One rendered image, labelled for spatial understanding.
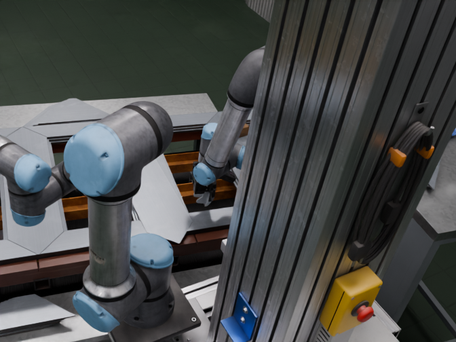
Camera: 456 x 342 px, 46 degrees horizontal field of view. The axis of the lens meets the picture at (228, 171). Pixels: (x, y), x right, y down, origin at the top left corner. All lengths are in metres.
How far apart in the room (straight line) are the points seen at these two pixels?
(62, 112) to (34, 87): 1.76
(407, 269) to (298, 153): 1.27
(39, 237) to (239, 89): 0.88
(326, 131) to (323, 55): 0.12
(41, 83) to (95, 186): 3.49
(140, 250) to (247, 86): 0.53
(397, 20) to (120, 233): 0.66
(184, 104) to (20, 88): 1.85
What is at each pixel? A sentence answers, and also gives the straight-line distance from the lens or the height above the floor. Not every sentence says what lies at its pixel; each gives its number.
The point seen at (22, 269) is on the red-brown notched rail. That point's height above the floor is 0.83.
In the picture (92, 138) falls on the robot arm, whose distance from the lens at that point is 0.95.
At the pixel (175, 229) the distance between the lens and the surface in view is 1.97.
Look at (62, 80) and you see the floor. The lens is 4.47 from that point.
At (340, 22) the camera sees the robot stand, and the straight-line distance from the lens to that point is 0.80.
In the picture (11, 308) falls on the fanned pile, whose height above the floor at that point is 0.72.
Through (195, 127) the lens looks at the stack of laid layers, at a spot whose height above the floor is 0.83.
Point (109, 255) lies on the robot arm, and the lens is 1.14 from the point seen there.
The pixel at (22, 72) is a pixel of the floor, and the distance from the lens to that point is 4.60.
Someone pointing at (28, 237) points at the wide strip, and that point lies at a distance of 1.96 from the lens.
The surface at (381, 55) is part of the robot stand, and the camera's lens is 0.75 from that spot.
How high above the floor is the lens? 2.24
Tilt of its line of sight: 38 degrees down
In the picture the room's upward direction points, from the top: 10 degrees clockwise
